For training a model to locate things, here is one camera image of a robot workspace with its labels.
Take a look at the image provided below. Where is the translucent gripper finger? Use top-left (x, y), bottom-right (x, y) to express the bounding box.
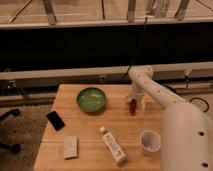
top-left (125, 93), bottom-right (133, 102)
top-left (138, 97), bottom-right (146, 111)

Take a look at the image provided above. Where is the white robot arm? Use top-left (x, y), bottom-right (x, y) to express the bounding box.
top-left (128, 65), bottom-right (212, 171)

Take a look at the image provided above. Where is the green ceramic bowl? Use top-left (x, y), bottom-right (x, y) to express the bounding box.
top-left (76, 87), bottom-right (106, 113)

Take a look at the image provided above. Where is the white plastic cup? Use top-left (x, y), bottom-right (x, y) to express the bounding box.
top-left (139, 129), bottom-right (161, 155)

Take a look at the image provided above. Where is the white labelled bottle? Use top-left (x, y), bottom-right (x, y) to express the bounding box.
top-left (100, 127), bottom-right (127, 165)

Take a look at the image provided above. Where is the beige sponge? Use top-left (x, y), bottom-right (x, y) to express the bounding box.
top-left (63, 136), bottom-right (78, 160)

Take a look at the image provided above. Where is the black smartphone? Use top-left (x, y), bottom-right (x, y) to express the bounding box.
top-left (46, 111), bottom-right (65, 131)

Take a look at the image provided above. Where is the black office chair base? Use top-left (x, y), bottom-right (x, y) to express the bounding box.
top-left (0, 108), bottom-right (22, 155)

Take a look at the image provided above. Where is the black hanging cable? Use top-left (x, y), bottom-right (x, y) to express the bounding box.
top-left (119, 16), bottom-right (149, 82)

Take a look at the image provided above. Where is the black cable on floor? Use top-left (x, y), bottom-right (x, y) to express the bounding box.
top-left (165, 83), bottom-right (211, 113)

